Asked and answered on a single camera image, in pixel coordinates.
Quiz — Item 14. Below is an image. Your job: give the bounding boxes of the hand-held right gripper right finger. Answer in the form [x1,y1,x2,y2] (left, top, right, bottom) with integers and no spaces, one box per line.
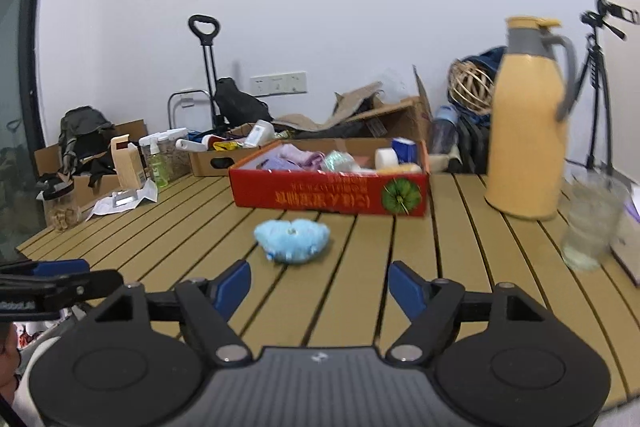
[387,261,553,367]

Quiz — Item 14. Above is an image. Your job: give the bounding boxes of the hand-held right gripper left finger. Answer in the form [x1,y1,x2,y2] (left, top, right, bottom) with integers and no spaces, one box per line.
[87,259,252,367]

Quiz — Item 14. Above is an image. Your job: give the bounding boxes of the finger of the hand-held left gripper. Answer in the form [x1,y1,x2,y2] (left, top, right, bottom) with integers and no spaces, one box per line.
[0,258,92,279]
[0,270,124,308]

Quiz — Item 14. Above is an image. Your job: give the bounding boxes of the light blue plush toy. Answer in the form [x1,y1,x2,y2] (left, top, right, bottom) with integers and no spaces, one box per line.
[254,218,332,265]

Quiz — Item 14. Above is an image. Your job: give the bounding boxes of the red cardboard box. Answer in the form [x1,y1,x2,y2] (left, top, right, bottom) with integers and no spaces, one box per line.
[228,139,431,218]

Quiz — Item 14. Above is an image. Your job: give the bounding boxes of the purple cloth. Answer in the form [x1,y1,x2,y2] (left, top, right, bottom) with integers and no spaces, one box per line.
[256,144,327,172]

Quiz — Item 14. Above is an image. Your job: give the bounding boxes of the glass jar black lid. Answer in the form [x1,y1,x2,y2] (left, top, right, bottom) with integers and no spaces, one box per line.
[42,181,84,233]

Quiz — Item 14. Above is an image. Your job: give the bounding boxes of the white crumpled paper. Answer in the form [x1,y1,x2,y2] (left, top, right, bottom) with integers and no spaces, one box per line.
[86,179,160,222]

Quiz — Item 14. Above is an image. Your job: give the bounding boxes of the cardboard box with clothes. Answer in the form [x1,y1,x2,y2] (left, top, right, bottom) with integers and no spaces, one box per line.
[34,120,149,208]

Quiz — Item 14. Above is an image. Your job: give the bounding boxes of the black clothes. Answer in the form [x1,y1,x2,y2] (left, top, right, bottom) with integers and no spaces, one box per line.
[37,154,119,201]

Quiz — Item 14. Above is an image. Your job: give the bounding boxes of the tan paper carton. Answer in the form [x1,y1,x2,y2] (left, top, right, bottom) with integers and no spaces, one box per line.
[111,134,149,190]

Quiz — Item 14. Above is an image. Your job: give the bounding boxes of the small brown cardboard box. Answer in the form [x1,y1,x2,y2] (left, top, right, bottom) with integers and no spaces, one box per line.
[189,123,279,178]

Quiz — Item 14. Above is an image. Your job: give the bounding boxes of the white tape roll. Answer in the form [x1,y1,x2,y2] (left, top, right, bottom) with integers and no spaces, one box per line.
[375,148,400,170]

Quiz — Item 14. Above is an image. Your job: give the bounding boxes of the blue white carton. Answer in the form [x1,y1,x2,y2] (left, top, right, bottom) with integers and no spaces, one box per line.
[391,138,419,165]

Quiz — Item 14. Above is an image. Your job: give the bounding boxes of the green spray bottle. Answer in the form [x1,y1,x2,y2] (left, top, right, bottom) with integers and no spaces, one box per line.
[148,142,171,189]

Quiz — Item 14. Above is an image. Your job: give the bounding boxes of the dark grey backpack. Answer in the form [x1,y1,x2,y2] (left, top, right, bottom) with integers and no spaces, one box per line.
[59,106,119,174]

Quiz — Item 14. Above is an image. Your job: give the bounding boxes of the crinkled silver green wrapper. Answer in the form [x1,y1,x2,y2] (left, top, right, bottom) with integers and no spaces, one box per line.
[320,151,359,173]

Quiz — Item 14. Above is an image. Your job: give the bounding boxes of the clear plastic container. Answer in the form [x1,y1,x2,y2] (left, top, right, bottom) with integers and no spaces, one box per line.
[139,128,191,180]

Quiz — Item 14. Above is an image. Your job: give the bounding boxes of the clear blue water bottle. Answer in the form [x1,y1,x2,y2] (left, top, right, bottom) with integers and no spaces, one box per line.
[431,104,459,156]

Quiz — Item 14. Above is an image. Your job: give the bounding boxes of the large open cardboard box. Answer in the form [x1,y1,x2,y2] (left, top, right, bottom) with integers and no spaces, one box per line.
[272,66,434,144]

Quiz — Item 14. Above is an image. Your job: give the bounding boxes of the black trolley bag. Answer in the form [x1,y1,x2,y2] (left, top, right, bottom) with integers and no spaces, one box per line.
[215,78,274,126]

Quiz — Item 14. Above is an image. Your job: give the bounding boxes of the dark glass door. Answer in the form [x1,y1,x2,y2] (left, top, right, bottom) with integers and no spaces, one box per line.
[0,0,55,264]

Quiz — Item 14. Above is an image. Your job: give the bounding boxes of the torn cardboard sheet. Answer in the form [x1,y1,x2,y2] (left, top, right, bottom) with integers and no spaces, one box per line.
[272,82,384,132]

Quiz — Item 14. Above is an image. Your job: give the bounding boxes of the clear glass cup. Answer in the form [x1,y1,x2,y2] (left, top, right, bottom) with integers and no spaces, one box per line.
[561,172,629,272]

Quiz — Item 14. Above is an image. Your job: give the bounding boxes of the metal folding stool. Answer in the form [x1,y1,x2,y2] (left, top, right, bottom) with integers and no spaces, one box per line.
[167,89,211,130]

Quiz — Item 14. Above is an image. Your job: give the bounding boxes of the yellow thermos jug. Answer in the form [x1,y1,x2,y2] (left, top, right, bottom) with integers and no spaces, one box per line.
[484,16,579,222]

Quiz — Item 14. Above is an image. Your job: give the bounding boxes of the wicker ball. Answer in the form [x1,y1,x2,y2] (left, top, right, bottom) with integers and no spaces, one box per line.
[448,58,496,114]

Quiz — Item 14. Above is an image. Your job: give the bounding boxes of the purple white box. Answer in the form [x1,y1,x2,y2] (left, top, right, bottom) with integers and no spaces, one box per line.
[609,184,640,286]

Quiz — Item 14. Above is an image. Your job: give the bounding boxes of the black trolley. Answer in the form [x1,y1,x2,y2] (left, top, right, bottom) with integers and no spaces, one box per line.
[188,14,227,128]

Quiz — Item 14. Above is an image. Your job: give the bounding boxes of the black tripod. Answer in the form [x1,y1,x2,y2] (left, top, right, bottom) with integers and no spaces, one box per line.
[580,9,628,178]

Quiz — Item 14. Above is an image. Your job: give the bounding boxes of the white wall socket strip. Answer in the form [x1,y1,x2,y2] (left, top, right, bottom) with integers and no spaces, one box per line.
[250,71,307,97]

